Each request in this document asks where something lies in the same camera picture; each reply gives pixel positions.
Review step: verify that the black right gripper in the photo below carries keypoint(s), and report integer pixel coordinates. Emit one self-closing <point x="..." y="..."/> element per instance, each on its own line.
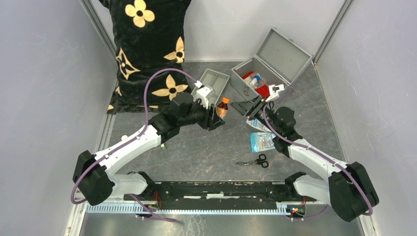
<point x="243" y="107"/>

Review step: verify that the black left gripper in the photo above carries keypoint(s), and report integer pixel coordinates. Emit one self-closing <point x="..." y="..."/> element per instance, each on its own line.
<point x="212" y="120"/>

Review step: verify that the amber pill bottle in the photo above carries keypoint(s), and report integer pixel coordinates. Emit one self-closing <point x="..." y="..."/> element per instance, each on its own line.
<point x="222" y="107"/>

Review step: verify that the red first aid pouch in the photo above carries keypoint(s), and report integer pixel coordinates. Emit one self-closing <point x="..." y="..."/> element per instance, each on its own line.
<point x="261" y="88"/>

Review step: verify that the silver metal case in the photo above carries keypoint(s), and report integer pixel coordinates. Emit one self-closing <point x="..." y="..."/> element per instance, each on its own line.
<point x="279" y="60"/>

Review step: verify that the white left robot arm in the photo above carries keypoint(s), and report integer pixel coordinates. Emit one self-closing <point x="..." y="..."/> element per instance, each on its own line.
<point x="95" y="175"/>

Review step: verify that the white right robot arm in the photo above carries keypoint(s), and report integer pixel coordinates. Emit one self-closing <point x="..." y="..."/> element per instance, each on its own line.
<point x="347" y="188"/>

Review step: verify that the clear bag of wipes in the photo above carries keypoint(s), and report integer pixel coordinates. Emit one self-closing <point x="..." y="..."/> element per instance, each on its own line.
<point x="254" y="123"/>

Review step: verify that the grey plastic divider tray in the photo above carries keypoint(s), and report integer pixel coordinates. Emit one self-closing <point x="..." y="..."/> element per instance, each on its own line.
<point x="217" y="81"/>

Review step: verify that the blue gauze packet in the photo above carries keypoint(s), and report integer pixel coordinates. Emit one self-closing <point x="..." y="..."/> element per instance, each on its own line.
<point x="261" y="141"/>

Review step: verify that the black floral velvet cloth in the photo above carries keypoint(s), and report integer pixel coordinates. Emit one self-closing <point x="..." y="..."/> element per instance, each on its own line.
<point x="150" y="51"/>

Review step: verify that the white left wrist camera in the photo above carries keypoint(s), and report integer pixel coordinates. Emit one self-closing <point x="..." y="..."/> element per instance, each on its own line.
<point x="203" y="94"/>

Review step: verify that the black handled scissors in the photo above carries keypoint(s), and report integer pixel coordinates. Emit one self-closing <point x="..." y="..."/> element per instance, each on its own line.
<point x="261" y="160"/>

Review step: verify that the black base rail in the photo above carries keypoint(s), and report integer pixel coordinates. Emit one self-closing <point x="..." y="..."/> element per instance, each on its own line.
<point x="216" y="195"/>

